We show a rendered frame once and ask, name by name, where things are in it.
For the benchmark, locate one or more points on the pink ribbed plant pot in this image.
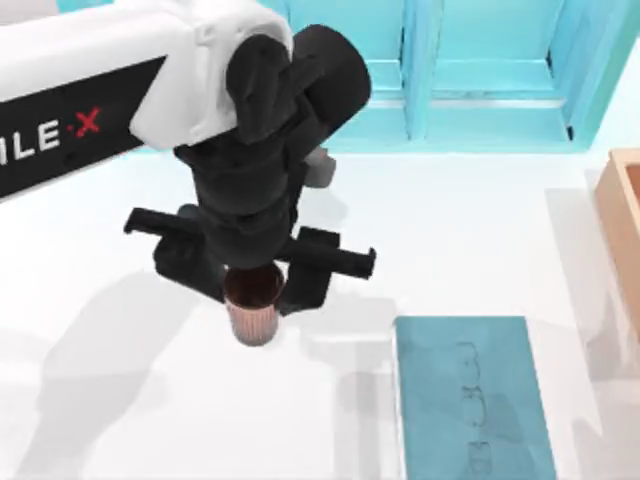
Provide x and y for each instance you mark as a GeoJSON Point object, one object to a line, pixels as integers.
{"type": "Point", "coordinates": [252, 320]}

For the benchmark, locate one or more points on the teal book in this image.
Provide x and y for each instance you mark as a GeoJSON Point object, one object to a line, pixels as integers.
{"type": "Point", "coordinates": [470, 400]}

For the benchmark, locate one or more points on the light blue rack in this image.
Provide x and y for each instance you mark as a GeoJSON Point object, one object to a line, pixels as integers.
{"type": "Point", "coordinates": [475, 75]}

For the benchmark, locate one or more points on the salmon-coloured shallow box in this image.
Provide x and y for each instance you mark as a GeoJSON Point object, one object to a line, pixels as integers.
{"type": "Point", "coordinates": [617, 225]}

